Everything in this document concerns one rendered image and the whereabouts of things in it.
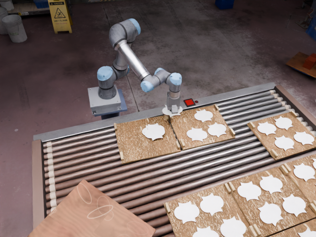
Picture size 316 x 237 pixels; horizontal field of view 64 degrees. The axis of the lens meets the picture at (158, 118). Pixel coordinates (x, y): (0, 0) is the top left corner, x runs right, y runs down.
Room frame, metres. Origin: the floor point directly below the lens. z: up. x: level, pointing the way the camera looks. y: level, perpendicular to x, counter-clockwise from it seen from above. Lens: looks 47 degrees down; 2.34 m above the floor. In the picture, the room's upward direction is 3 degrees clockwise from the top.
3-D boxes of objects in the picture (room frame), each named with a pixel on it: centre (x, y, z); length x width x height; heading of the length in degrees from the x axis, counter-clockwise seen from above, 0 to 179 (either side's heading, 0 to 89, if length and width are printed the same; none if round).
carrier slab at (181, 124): (1.26, -0.32, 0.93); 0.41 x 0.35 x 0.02; 109
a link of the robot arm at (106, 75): (1.55, 0.42, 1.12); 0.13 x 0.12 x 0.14; 139
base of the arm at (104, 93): (1.54, 0.43, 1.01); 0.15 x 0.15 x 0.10
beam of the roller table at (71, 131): (1.45, -0.09, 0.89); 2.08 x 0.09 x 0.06; 111
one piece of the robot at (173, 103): (1.25, -0.10, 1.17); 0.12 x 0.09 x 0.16; 10
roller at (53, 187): (1.06, -0.25, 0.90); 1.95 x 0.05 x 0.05; 111
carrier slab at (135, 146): (1.12, 0.08, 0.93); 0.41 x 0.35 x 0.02; 108
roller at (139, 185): (0.92, -0.30, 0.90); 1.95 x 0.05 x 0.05; 111
